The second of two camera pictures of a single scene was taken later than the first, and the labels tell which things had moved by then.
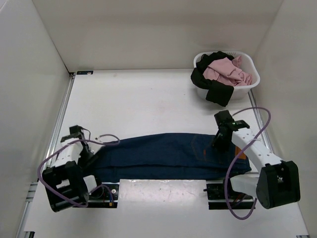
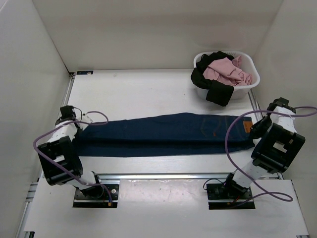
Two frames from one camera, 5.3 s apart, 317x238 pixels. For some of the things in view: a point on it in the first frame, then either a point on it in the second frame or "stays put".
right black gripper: (222, 148) -> (255, 132)
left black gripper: (90, 159) -> (79, 131)
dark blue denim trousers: (167, 156) -> (188, 133)
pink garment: (228, 72) stays put
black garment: (218, 93) stays put
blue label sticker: (84, 72) stays put
